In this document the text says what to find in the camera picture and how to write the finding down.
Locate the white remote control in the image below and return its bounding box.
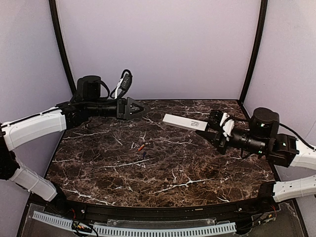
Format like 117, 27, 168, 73
162, 114, 207, 131

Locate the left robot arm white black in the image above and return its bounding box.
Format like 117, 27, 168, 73
0, 70, 149, 202

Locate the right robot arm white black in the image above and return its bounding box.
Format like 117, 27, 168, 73
196, 107, 316, 203

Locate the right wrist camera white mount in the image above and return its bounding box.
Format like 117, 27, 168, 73
219, 113, 235, 140

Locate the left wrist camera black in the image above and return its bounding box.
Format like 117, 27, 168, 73
114, 69, 133, 99

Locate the grey slotted cable duct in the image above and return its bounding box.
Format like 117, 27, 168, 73
32, 211, 237, 237

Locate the black front rail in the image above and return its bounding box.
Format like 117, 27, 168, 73
66, 198, 260, 222

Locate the left black frame post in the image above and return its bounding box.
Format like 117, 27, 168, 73
48, 0, 77, 95

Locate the black frame post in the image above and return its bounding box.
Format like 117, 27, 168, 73
238, 0, 268, 105
48, 0, 77, 95

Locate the right black frame post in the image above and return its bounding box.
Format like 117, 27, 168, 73
238, 0, 268, 105

